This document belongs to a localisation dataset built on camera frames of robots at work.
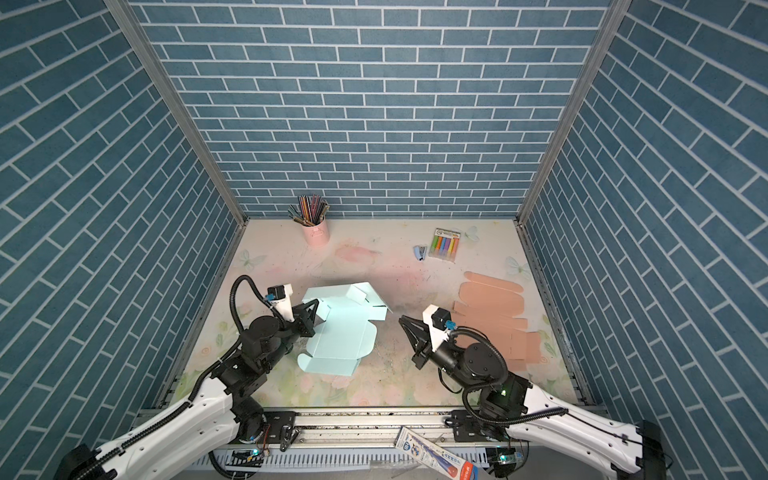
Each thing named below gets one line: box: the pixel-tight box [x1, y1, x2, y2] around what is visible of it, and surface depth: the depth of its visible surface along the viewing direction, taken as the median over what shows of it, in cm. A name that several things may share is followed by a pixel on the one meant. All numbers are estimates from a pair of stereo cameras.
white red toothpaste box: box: [394, 426, 479, 480], surface depth 71 cm
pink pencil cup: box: [302, 218, 330, 247], surface depth 110 cm
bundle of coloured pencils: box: [288, 194, 330, 227], surface depth 108 cm
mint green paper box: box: [298, 282, 393, 376], surface depth 75 cm
